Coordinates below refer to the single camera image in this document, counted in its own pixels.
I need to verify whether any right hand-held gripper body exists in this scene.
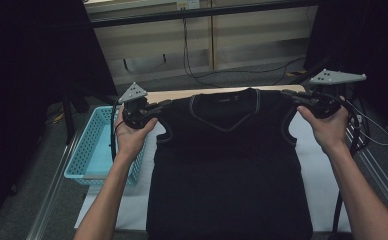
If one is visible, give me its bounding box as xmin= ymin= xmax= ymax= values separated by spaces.
xmin=295 ymin=68 xmax=367 ymax=119

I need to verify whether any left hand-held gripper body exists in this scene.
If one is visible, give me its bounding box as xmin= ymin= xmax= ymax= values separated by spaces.
xmin=117 ymin=82 xmax=166 ymax=130

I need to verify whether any blue plastic basket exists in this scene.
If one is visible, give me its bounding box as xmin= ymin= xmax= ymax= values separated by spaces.
xmin=63 ymin=105 xmax=148 ymax=186

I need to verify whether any black sleeveless knit shirt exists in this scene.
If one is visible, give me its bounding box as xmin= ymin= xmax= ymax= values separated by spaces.
xmin=146 ymin=87 xmax=314 ymax=240

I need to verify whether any person's left hand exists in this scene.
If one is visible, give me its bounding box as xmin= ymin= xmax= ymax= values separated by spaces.
xmin=114 ymin=109 xmax=159 ymax=161

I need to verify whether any person's right hand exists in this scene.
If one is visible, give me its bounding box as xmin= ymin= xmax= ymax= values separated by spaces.
xmin=296 ymin=96 xmax=350 ymax=154

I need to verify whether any beige wooden cabinet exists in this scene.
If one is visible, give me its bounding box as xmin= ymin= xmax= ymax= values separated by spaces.
xmin=83 ymin=0 xmax=318 ymax=86

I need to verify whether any black curtain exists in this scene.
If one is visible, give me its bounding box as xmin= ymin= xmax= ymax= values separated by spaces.
xmin=0 ymin=0 xmax=118 ymax=231
xmin=303 ymin=0 xmax=388 ymax=141

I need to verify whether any left hand-held gripper black cable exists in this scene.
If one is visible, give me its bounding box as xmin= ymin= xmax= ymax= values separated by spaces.
xmin=109 ymin=99 xmax=122 ymax=162

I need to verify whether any hand-held gripper black cable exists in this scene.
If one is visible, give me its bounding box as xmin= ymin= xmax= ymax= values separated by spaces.
xmin=331 ymin=94 xmax=364 ymax=240
xmin=109 ymin=99 xmax=122 ymax=162

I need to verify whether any right hand-held gripper black cable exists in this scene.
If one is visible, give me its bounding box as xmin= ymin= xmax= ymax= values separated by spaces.
xmin=331 ymin=94 xmax=364 ymax=240

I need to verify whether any black floor cable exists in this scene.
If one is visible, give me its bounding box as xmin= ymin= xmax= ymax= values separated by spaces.
xmin=346 ymin=95 xmax=372 ymax=158

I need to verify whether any aluminium floor rail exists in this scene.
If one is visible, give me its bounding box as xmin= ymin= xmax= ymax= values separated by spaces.
xmin=343 ymin=91 xmax=388 ymax=228
xmin=25 ymin=131 xmax=85 ymax=240

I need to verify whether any white wall socket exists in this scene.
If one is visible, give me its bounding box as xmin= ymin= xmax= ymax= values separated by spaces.
xmin=176 ymin=0 xmax=201 ymax=10

